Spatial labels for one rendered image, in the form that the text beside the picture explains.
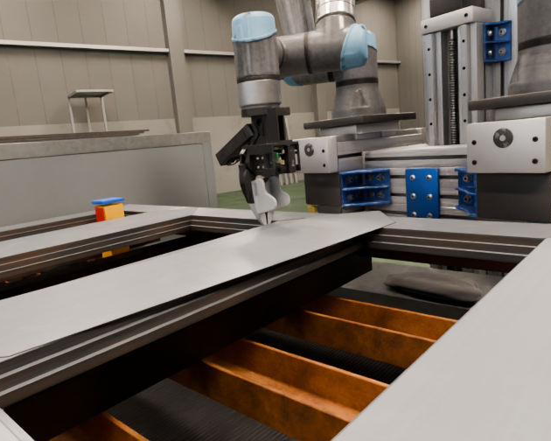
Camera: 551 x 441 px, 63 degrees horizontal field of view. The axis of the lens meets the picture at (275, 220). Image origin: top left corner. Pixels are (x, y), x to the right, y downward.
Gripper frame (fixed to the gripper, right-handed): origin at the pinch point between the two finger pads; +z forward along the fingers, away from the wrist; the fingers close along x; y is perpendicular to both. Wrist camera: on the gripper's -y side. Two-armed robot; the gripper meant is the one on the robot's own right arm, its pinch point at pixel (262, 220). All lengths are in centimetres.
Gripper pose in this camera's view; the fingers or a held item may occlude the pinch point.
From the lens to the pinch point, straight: 84.5
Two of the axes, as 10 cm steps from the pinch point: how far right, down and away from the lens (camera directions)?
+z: 0.9, 9.8, 1.8
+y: 7.4, 0.5, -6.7
